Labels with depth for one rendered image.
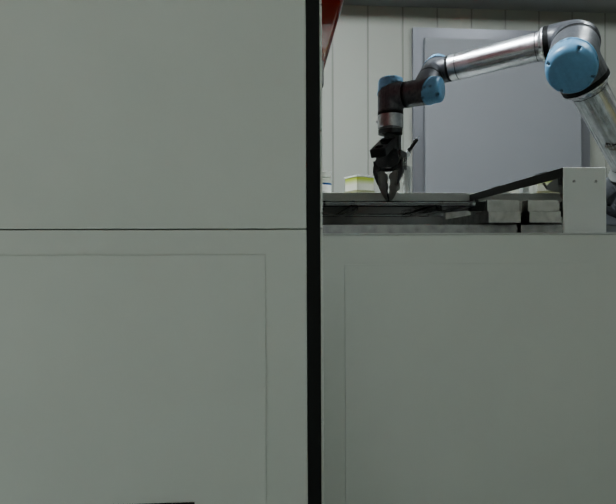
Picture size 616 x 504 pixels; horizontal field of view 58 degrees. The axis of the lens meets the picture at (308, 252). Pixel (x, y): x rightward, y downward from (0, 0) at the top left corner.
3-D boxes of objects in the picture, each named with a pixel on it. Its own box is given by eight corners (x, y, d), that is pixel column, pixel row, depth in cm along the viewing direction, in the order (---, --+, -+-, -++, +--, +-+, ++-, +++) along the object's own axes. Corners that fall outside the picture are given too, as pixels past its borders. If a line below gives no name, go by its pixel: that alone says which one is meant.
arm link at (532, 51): (600, 0, 142) (420, 49, 169) (597, 17, 135) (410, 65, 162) (606, 43, 148) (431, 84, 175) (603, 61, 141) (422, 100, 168)
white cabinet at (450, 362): (315, 661, 106) (313, 235, 106) (294, 467, 202) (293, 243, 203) (635, 644, 111) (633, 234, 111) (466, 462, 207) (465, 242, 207)
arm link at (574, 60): (675, 181, 154) (589, 12, 135) (676, 214, 144) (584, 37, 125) (628, 195, 162) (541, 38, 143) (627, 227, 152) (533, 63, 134)
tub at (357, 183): (356, 195, 178) (356, 174, 178) (343, 197, 184) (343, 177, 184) (375, 196, 181) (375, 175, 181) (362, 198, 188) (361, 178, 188)
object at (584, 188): (564, 233, 116) (563, 166, 116) (470, 239, 171) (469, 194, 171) (607, 233, 117) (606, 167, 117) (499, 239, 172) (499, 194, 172)
